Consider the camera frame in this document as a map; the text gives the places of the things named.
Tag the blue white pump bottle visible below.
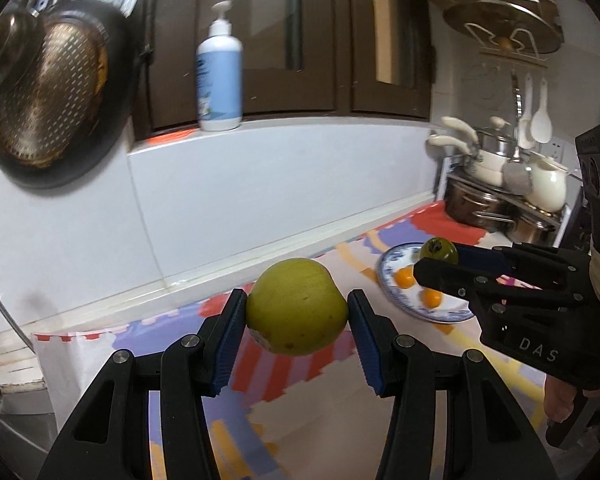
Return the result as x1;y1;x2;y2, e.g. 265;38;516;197
196;1;244;132

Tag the white ceramic jug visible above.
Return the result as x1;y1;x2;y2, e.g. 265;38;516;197
527;155;571;213

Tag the colourful patterned tablecloth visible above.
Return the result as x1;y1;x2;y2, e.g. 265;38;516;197
32;200;581;480

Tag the copper coloured small pot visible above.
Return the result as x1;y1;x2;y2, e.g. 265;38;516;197
0;7;43;96

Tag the steel saucepan with cream handle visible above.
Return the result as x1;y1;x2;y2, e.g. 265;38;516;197
440;116;521;158

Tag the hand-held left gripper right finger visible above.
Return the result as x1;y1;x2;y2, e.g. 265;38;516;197
347;289;553;480

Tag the white lid holder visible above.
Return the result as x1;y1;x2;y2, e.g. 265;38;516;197
467;22;548;68

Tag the steel slotted spatula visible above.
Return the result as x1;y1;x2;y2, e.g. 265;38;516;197
502;71;533;196

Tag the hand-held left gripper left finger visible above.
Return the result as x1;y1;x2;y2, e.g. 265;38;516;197
37;288;248;480

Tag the person's right hand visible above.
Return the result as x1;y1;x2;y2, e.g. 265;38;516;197
544;377;576;423

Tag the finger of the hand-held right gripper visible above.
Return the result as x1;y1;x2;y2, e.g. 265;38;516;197
452;242;588;286
413;258;576;311

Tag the blue patterned white plate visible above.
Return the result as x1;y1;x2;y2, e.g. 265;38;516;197
377;242;476;324

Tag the dark wooden window frame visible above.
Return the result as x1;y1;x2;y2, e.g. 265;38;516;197
132;0;438;143

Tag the kitchen sink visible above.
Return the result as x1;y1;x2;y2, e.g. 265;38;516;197
0;380;61;480

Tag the golden round pot lid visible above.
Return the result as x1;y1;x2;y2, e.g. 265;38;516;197
442;0;566;56

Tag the large steel pot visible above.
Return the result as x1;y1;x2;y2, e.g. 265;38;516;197
445;175;513;233

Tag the white plastic spoon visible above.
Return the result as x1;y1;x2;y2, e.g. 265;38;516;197
517;72;535;150

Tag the black wok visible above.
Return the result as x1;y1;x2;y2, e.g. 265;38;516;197
0;0;143;190

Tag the white pot rack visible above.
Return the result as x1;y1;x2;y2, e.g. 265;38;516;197
435;152;588;251

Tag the green fruit with dark calyx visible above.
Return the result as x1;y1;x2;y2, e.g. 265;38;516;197
419;237;460;265

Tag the white rice paddle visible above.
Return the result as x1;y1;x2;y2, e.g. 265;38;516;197
530;79;553;143

